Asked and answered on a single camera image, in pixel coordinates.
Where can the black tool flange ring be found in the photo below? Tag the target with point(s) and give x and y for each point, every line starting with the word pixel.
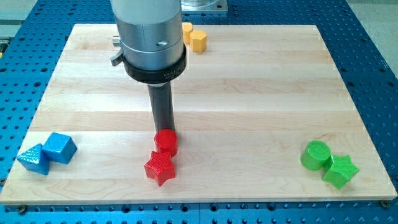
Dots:
pixel 157 76

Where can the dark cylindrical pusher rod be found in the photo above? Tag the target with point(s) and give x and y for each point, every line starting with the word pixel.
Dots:
pixel 162 107

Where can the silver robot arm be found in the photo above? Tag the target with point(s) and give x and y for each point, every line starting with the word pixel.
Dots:
pixel 152 50

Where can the wooden board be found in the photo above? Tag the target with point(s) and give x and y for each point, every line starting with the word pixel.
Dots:
pixel 245 110

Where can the red cylinder block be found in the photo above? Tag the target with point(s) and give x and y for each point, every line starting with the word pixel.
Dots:
pixel 166 140

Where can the yellow hexagon block front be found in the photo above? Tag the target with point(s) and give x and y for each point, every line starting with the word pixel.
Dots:
pixel 198 41

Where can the yellow block rear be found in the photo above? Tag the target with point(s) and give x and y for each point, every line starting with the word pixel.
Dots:
pixel 187 28

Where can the red star block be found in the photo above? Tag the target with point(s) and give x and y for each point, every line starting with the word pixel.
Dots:
pixel 160 167

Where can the blue cube block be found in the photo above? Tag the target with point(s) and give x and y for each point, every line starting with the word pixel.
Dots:
pixel 59 148

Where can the blue triangular block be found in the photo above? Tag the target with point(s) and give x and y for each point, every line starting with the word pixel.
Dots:
pixel 35 160

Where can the green cylinder block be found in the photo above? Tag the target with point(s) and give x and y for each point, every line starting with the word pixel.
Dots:
pixel 315 155

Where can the green star block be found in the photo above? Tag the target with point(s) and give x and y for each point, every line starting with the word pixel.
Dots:
pixel 338 170

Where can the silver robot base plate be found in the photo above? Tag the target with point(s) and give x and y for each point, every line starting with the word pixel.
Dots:
pixel 204 5

